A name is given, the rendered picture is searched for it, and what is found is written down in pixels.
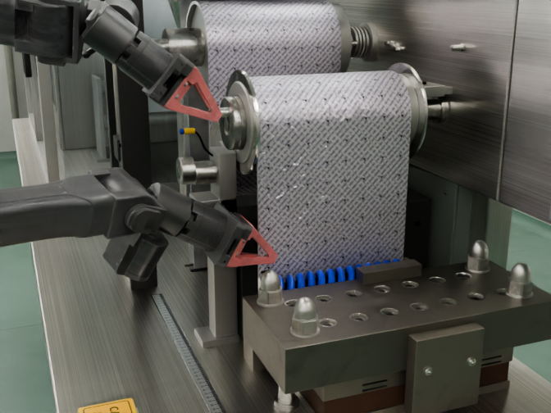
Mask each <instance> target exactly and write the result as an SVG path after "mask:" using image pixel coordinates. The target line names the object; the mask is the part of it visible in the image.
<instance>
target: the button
mask: <svg viewBox="0 0 551 413"><path fill-rule="evenodd" d="M78 413H137V411H136V408H135V405H134V401H133V399H132V398H127V399H123V400H119V401H114V402H106V403H102V404H97V405H93V406H86V407H81V408H79V409H78Z"/></svg>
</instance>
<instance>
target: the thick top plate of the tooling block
mask: <svg viewBox="0 0 551 413"><path fill-rule="evenodd" d="M466 264H467V263H466V262H463V263H457V264H452V265H442V266H436V267H431V268H425V269H421V276H416V277H411V278H405V279H396V280H390V281H385V282H379V283H373V284H362V283H361V282H359V281H358V280H357V279H352V280H346V281H341V282H336V283H330V284H320V285H315V286H309V287H304V288H294V289H288V290H283V291H282V297H283V298H284V304H283V305H281V306H278V307H272V308H269V307H263V306H259V305H258V304H257V299H258V294H257V295H251V296H246V297H243V336H244V338H245V339H246V340H247V342H248V344H249V345H250V347H251V348H252V349H253V350H254V352H255V353H256V354H257V356H258V358H259V359H260V360H261V362H262V364H263V365H264V366H265V367H266V369H267V370H268V371H269V373H270V374H271V376H272V377H273V379H274V380H275V381H276V382H277V384H278V385H279V387H280V388H281V390H282V391H283V393H284V394H289V393H296V392H301V391H305V390H308V389H313V388H320V387H325V386H329V385H332V384H340V383H344V382H348V381H352V380H356V379H364V378H368V377H372V376H376V375H380V374H388V373H392V372H395V371H400V370H406V369H407V358H408V335H409V334H416V333H420V332H426V331H430V330H434V329H442V328H447V327H451V326H456V325H464V324H469V323H473V322H476V323H477V324H479V325H481V326H482V327H483V328H485V334H484V342H483V352H482V353H487V352H494V351H498V350H502V349H506V348H510V347H518V346H522V345H526V344H530V343H537V342H542V341H545V340H550V339H551V294H550V293H547V292H545V291H544V290H543V289H541V288H538V287H537V286H535V285H534V284H533V285H532V292H533V297H531V298H527V299H520V298H514V297H510V296H508V295H507V294H506V293H505V289H506V288H507V287H508V277H509V276H511V272H510V271H508V270H506V269H504V268H503V267H501V266H500V265H497V264H495V263H493V262H492V261H490V262H489V268H490V272H488V273H484V274H477V273H472V272H469V271H467V270H466V269H465V265H466ZM301 297H309V298H311V299H312V300H313V301H314V303H315V305H316V313H317V314H318V327H319V329H320V333H319V334H318V335H317V336H316V337H313V338H298V337H295V336H293V335H292V334H291V333H290V328H291V327H292V318H293V315H294V307H295V304H296V302H297V301H298V299H300V298H301Z"/></svg>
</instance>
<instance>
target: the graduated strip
mask: <svg viewBox="0 0 551 413"><path fill-rule="evenodd" d="M150 296H151V298H152V300H153V302H154V303H155V305H156V307H157V309H158V311H159V313H160V315H161V317H162V319H163V321H164V323H165V325H166V327H167V329H168V331H169V333H170V335H171V337H172V339H173V341H174V343H175V345H176V347H177V349H178V350H179V352H180V355H181V356H182V358H183V360H184V363H185V364H186V366H187V368H188V370H189V373H190V374H191V376H192V378H193V380H194V382H195V384H196V386H197V388H198V391H199V392H200V394H201V395H202V397H203V400H204V401H205V403H206V405H207V408H208V410H209V411H210V413H228V411H227V410H226V408H225V406H224V404H223V402H222V401H221V399H220V397H219V395H218V393H217V392H216V390H215V388H214V386H213V385H212V382H211V380H210V379H209V378H208V376H207V373H206V371H205V369H204V368H203V366H202V364H201V362H200V361H199V359H198V357H197V355H196V353H195V352H194V350H193V348H192V346H191V345H190V343H189V340H188V339H187V338H186V336H185V334H184V331H183V329H182V328H181V327H180V324H179V322H178V321H177V319H176V318H175V315H174V313H173V312H172V310H171V308H170V306H169V305H168V303H167V301H166V299H165V298H164V296H163V294H162V293H159V294H153V295H150Z"/></svg>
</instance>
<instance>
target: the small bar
mask: <svg viewBox="0 0 551 413"><path fill-rule="evenodd" d="M421 268H422V264H421V263H419V262H418V261H415V260H414V259H411V260H406V261H396V262H390V263H384V264H379V265H368V266H362V267H357V271H356V279H357V280H358V281H359V282H361V283H362V284H373V283H379V282H385V281H390V280H396V279H405V278H411V277H416V276H421Z"/></svg>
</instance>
